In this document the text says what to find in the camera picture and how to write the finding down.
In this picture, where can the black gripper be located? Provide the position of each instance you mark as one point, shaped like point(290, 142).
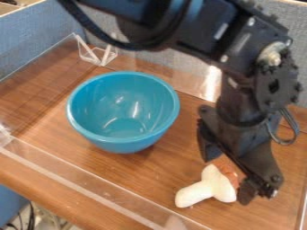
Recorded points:
point(246, 144)

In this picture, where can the white brown toy mushroom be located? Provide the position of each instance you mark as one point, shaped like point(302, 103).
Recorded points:
point(220, 184)

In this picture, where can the black blue robot arm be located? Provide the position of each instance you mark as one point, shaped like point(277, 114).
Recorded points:
point(234, 36)

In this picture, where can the blue plastic bowl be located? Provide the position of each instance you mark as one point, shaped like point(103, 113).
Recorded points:
point(123, 110)

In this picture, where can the clear acrylic back barrier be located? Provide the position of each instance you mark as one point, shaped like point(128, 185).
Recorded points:
point(190, 75)

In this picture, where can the clear acrylic barrier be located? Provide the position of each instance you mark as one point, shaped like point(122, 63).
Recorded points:
point(190, 75)
point(78, 195)

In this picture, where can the clear acrylic front barrier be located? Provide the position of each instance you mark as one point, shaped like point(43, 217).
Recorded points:
point(78, 195)

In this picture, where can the clear acrylic corner bracket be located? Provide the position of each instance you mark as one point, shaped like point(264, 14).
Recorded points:
point(97, 56)

